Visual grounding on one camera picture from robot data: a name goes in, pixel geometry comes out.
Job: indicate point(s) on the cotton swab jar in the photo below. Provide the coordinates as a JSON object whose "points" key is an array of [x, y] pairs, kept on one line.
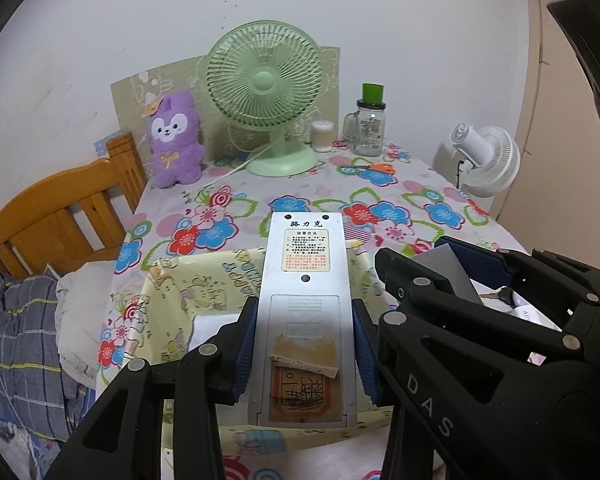
{"points": [[322, 137]]}

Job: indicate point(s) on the blue printed bedsheet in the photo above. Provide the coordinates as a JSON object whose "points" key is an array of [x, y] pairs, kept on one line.
{"points": [[5, 435]]}

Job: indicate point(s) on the plaid blanket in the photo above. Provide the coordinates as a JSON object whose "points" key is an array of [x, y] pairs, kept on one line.
{"points": [[20, 335]]}

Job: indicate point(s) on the purple plush toy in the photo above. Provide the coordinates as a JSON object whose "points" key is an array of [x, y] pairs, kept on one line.
{"points": [[175, 140]]}

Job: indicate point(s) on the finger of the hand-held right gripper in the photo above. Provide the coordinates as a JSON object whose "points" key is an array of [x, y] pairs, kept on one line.
{"points": [[420, 340], [480, 256]]}

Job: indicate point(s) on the glass jar with green lid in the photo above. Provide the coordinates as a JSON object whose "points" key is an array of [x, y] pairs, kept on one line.
{"points": [[369, 130]]}

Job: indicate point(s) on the blue patterned paper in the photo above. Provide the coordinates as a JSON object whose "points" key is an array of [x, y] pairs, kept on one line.
{"points": [[102, 146]]}

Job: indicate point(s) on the orange scissors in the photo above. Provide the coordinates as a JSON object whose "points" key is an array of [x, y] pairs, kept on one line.
{"points": [[377, 167]]}

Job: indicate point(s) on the white remote control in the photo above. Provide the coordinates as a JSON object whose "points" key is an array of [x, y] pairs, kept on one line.
{"points": [[305, 280]]}

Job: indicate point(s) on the green desk fan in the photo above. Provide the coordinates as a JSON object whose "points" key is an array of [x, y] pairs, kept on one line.
{"points": [[262, 80]]}

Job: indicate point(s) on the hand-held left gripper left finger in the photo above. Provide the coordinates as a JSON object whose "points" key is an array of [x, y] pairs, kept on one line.
{"points": [[247, 350]]}

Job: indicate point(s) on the grey card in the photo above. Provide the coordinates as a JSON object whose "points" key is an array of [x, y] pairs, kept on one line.
{"points": [[450, 270]]}

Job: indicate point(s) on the white standing fan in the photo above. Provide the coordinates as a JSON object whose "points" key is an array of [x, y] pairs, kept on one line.
{"points": [[490, 160]]}

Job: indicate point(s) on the floral tablecloth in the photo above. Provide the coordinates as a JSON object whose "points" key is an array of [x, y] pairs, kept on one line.
{"points": [[320, 185]]}

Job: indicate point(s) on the white pillow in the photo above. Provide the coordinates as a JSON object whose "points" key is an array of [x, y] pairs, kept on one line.
{"points": [[80, 320]]}

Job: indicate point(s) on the dark cloth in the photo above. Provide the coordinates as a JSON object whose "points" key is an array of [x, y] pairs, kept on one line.
{"points": [[595, 35]]}

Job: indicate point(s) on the beige door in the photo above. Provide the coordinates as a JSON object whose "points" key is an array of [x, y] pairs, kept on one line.
{"points": [[555, 135]]}

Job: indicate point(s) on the yellow printed storage box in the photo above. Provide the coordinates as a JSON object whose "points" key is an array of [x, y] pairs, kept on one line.
{"points": [[200, 285]]}

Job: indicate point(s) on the white box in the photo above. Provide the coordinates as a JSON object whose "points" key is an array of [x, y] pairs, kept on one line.
{"points": [[210, 331]]}

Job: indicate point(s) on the wooden bed headboard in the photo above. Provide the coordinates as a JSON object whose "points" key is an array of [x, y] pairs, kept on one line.
{"points": [[55, 210]]}

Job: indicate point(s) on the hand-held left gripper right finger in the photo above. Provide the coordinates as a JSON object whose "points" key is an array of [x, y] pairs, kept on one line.
{"points": [[367, 360]]}

